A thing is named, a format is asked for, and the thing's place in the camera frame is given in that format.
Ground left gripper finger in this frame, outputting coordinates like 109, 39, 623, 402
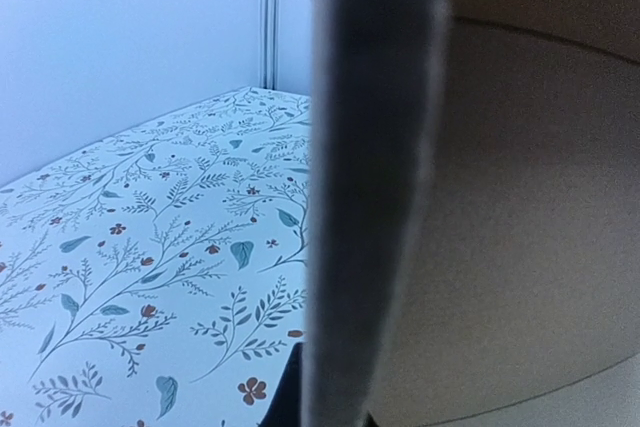
259, 342, 304, 427

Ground brown cardboard box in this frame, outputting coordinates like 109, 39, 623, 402
299, 0, 640, 427

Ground floral patterned table mat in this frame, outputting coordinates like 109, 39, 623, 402
1, 87, 310, 426

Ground left aluminium frame post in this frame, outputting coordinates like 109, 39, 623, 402
260, 0, 280, 90

